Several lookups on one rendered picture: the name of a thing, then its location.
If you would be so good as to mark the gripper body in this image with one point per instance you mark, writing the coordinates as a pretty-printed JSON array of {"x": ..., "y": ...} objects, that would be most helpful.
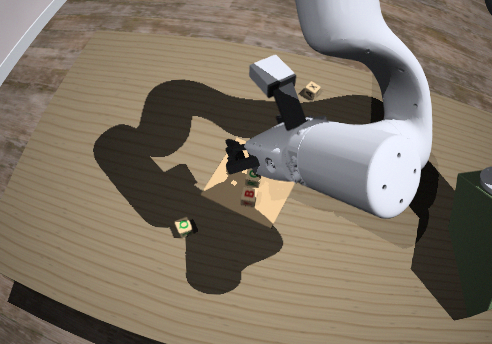
[{"x": 271, "y": 149}]

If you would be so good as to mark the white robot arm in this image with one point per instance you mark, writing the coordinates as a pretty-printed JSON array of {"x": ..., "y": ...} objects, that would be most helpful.
[{"x": 361, "y": 165}]

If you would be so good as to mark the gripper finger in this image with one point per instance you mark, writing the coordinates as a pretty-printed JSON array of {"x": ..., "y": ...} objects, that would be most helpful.
[
  {"x": 279, "y": 119},
  {"x": 237, "y": 161}
]

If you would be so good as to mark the brown square mat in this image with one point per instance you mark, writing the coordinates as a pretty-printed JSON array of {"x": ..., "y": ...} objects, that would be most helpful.
[{"x": 226, "y": 189}]

